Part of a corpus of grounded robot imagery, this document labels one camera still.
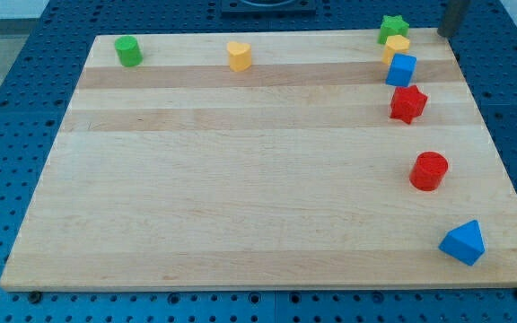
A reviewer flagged green cylinder block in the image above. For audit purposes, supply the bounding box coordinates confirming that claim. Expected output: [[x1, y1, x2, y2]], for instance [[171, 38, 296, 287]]
[[114, 35, 143, 67]]

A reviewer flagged red cylinder block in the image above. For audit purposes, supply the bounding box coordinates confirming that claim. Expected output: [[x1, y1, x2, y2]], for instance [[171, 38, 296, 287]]
[[409, 151, 449, 191]]

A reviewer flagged yellow heart block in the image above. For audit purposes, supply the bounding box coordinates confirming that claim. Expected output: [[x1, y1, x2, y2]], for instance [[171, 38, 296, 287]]
[[226, 41, 252, 72]]

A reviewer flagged green star block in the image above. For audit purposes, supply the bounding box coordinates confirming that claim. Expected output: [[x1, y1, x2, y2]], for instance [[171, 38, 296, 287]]
[[377, 15, 409, 45]]

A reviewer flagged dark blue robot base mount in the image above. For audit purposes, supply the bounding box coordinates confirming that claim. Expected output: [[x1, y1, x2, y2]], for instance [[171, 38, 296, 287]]
[[218, 0, 317, 15]]

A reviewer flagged red star block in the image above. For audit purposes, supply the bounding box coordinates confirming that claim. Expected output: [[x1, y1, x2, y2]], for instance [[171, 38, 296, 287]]
[[390, 85, 428, 125]]

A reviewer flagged wooden board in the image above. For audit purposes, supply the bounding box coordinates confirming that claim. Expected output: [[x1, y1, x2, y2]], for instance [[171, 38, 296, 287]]
[[0, 28, 517, 292]]

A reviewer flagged blue triangle block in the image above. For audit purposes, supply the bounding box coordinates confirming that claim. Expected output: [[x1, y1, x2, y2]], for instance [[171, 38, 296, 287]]
[[439, 220, 486, 266]]

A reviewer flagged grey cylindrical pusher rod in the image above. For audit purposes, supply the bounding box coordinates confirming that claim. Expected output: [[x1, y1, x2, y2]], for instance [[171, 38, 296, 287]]
[[437, 0, 471, 38]]

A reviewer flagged yellow hexagon block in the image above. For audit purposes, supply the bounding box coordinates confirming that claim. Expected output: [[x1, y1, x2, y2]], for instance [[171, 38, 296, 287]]
[[381, 35, 410, 65]]

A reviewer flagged blue cube block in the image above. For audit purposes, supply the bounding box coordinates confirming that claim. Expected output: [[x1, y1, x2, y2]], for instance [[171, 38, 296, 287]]
[[385, 54, 417, 87]]

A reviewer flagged black screw front left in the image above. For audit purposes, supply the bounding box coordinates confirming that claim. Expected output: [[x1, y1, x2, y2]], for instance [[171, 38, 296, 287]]
[[27, 291, 43, 304]]

